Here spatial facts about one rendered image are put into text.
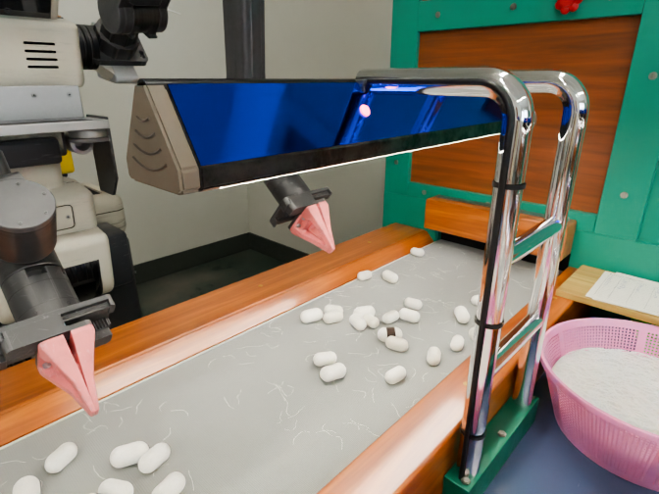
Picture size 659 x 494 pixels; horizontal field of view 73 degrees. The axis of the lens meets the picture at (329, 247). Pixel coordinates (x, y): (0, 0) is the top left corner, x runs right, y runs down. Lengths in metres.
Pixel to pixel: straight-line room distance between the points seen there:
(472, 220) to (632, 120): 0.32
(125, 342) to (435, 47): 0.85
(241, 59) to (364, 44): 1.53
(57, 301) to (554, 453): 0.60
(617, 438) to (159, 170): 0.54
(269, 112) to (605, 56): 0.71
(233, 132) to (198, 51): 2.50
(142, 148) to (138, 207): 2.36
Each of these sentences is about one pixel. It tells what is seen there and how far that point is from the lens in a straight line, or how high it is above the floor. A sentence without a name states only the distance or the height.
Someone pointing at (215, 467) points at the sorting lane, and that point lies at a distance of 0.52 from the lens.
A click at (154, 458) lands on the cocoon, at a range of 0.52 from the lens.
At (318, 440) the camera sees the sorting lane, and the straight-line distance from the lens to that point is 0.53.
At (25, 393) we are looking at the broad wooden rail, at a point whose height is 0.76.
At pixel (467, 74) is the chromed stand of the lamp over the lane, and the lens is 0.40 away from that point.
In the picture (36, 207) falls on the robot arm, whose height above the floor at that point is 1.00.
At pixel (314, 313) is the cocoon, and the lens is 0.72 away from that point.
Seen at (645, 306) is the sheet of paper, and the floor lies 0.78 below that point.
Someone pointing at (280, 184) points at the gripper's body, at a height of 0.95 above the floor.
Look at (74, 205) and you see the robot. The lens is 1.08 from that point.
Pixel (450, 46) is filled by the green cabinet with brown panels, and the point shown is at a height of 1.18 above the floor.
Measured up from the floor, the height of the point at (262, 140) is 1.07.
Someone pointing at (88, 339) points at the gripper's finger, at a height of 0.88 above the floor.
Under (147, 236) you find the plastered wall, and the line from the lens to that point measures 2.76.
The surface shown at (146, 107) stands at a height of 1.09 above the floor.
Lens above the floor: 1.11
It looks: 21 degrees down
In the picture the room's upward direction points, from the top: straight up
